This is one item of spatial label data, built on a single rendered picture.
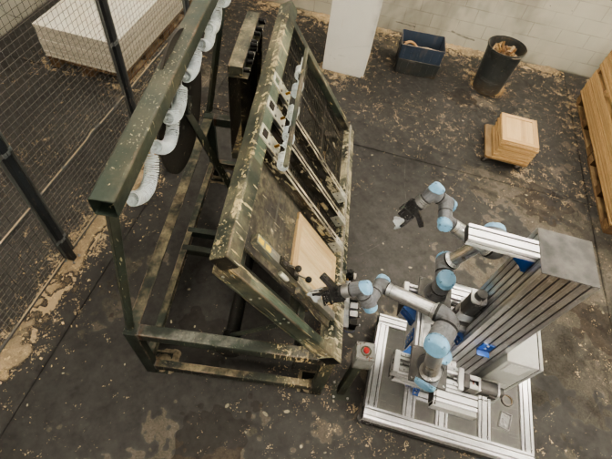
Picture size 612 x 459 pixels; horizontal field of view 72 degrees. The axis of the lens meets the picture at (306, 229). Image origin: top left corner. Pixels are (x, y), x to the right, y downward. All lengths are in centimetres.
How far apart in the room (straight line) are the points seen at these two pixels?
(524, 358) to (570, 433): 160
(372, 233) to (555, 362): 199
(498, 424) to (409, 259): 162
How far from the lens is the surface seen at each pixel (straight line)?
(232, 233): 187
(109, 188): 175
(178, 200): 350
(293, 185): 256
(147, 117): 201
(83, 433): 373
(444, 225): 229
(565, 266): 213
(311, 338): 250
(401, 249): 437
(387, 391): 351
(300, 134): 290
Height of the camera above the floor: 348
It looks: 54 degrees down
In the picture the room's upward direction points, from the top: 10 degrees clockwise
